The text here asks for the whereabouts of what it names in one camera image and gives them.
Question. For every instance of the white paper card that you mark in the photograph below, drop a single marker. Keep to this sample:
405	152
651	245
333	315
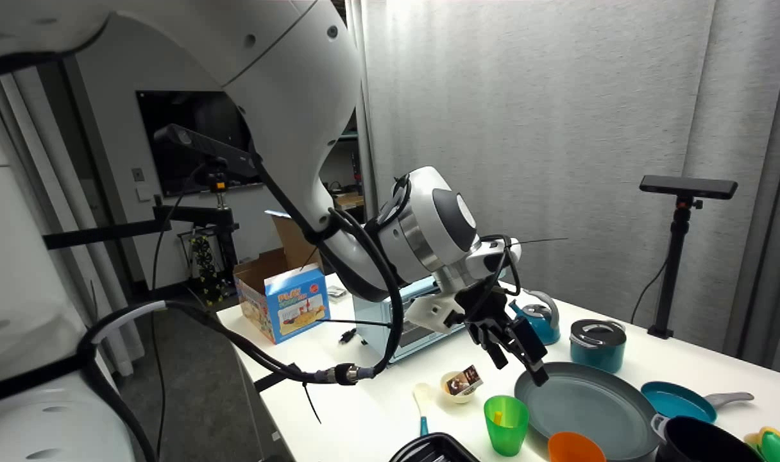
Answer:
337	291

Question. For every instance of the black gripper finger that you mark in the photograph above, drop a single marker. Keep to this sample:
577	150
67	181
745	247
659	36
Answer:
500	350
532	359

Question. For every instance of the teal camping pot with lid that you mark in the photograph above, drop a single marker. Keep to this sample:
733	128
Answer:
597	347

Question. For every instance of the dark shelving unit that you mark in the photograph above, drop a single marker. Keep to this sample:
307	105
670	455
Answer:
347	163

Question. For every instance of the teal camping kettle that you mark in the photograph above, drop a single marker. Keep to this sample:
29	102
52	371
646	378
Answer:
541	321

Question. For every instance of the small cream cup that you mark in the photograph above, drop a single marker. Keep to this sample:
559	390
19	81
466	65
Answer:
454	396

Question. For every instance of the green plastic toy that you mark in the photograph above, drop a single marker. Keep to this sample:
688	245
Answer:
778	448

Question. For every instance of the teal camping plate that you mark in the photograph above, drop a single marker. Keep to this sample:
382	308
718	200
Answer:
677	401

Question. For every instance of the grey round plate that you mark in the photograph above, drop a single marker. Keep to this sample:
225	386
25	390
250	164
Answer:
597	405

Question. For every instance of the green plastic cup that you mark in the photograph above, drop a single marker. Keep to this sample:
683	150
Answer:
507	437

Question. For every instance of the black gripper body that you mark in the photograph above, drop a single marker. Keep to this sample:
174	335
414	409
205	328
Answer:
486	310

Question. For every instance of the orange plastic cup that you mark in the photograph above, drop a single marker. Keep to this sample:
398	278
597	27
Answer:
577	449

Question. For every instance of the small black connector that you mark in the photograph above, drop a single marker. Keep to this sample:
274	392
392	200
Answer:
347	335

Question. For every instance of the black camera stand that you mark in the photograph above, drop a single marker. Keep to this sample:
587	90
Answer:
674	256
207	218

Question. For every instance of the grey curtain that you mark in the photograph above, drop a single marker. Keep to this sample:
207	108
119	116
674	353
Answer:
578	102

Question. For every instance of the yellow toy fries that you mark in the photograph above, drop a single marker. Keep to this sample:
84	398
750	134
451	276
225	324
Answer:
505	416

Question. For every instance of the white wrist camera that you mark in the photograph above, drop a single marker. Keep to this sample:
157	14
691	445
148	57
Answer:
433	310

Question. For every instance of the black wall monitor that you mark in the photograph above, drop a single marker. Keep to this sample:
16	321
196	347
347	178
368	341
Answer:
164	105

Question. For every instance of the black cooking pot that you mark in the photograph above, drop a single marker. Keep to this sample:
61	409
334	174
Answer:
701	445

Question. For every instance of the black stereo camera bar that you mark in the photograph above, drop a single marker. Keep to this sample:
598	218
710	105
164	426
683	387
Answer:
688	186

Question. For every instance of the black griddle tray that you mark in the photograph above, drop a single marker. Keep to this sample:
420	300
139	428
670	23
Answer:
433	449

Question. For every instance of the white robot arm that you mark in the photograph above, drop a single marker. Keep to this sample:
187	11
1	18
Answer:
278	68

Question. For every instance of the wooden side table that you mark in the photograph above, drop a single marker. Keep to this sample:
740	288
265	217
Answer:
351	200

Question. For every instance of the blue printed box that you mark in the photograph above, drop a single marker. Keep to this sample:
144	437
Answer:
296	303

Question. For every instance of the brown coffee packet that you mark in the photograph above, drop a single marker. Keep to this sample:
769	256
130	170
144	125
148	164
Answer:
466	378

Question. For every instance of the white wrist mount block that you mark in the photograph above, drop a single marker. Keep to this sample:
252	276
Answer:
497	254

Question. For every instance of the blue cardboard box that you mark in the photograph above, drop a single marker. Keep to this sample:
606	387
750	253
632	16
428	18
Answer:
252	278

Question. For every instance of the light blue toaster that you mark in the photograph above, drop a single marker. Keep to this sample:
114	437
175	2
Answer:
420	337

